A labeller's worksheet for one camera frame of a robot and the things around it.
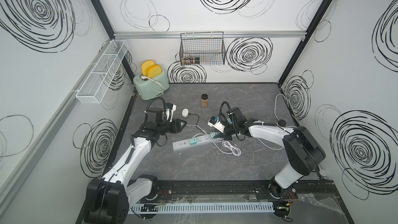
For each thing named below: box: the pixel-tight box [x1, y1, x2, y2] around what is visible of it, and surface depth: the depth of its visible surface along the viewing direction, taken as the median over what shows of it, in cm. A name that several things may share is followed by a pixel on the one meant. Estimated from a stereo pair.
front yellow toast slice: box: [147, 64, 163, 79], surface depth 102 cm
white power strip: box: [172, 133, 225, 152], surface depth 88 cm
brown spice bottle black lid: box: [201, 93, 209, 108], surface depth 104 cm
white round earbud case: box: [181, 108, 189, 118], surface depth 103 cm
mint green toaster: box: [133, 70, 170, 101], surface depth 104 cm
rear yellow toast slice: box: [140, 59, 155, 77], surface depth 104 cm
